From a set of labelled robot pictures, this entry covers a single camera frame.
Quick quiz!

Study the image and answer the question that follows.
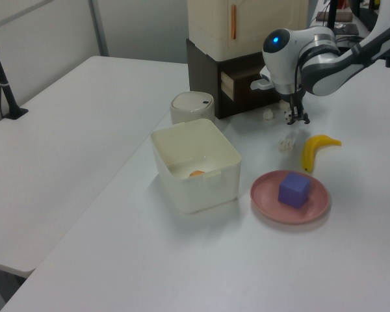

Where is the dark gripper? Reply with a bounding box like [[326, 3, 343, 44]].
[[277, 87, 306, 122]]

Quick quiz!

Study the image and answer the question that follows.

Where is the yellow toy banana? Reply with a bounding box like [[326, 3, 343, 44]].
[[300, 134, 342, 173]]

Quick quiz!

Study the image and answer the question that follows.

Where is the brown wooden drawer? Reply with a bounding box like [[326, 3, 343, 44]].
[[220, 68, 276, 102]]

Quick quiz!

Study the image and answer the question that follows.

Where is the dark brown drawer cabinet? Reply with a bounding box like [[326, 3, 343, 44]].
[[185, 38, 282, 120]]

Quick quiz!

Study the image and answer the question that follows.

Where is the cream toy fridge cabinet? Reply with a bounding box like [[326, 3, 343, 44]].
[[187, 0, 309, 62]]

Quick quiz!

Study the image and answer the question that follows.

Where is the purple cube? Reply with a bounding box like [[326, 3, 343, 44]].
[[278, 172, 311, 209]]

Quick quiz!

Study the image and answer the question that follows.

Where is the pink plate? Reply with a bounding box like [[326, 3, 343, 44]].
[[250, 169, 331, 225]]

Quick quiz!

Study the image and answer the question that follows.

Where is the small white trash can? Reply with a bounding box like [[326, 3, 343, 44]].
[[169, 91, 215, 125]]

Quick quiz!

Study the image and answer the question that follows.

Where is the white plastic storage box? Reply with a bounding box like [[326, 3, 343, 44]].
[[150, 118, 242, 215]]

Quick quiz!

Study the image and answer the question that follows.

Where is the white drawer handle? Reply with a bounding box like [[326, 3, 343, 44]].
[[250, 66, 276, 91]]

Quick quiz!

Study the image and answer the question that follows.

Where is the black stand post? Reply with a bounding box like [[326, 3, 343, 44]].
[[324, 0, 339, 29]]

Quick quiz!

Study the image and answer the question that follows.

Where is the orange fridge door handle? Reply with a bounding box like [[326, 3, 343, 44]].
[[230, 5, 239, 40]]

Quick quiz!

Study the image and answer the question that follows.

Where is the black camera pole with base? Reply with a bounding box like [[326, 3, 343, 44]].
[[0, 24, 29, 121]]

